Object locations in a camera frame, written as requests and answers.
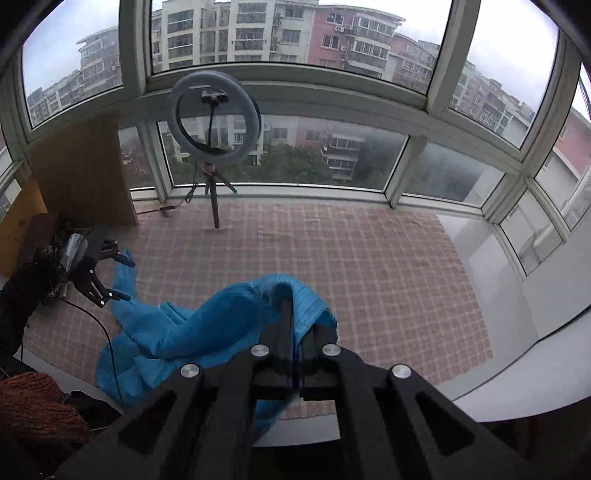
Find blue striped garment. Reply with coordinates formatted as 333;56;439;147
95;249;341;446

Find black tripod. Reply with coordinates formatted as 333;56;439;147
191;161;239;230

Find light wooden board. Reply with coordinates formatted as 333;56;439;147
27;113;139;228

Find black ring light cable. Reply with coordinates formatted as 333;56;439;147
136;170;206;215

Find orange knitted cloth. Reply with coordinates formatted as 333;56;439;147
0;371;94;463

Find person's left forearm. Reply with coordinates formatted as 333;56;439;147
0;258;56;367

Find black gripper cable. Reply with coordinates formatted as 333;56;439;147
59;298;125;404

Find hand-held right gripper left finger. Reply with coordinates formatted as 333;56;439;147
55;299;297;480

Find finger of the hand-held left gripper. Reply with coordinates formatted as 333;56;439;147
98;239;136;268
74;270;132;307

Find yellow wooden board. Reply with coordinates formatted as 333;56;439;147
0;179;48;278

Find green trees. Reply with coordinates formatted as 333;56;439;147
173;142;403;191

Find apartment buildings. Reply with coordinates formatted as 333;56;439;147
23;0;591;185

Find white window frame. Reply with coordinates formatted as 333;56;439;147
0;0;591;278

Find pink checkered blanket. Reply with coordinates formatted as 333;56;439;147
21;200;494;422

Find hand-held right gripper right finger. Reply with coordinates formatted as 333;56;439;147
301;322;546;480

